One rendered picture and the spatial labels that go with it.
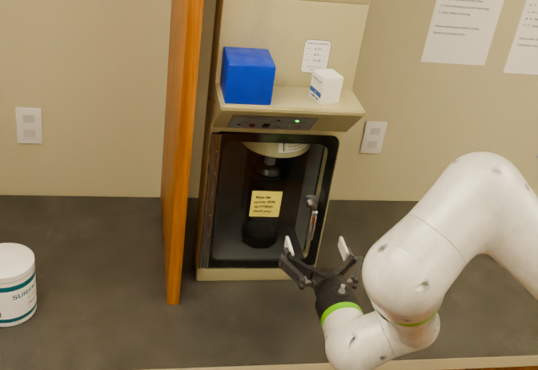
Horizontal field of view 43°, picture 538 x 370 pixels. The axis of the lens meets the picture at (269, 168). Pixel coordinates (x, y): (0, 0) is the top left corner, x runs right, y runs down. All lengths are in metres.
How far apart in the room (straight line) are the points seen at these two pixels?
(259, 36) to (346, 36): 0.19
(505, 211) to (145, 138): 1.31
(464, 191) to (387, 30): 1.13
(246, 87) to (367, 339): 0.56
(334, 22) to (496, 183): 0.67
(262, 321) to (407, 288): 0.84
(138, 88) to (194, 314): 0.67
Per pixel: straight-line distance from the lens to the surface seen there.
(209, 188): 1.67
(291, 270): 1.59
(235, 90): 1.45
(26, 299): 1.71
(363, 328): 1.40
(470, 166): 1.02
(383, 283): 0.98
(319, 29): 1.55
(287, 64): 1.56
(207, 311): 1.77
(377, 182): 2.32
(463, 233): 1.00
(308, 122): 1.55
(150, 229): 2.03
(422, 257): 0.97
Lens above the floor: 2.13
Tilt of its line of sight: 30 degrees down
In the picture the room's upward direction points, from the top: 8 degrees clockwise
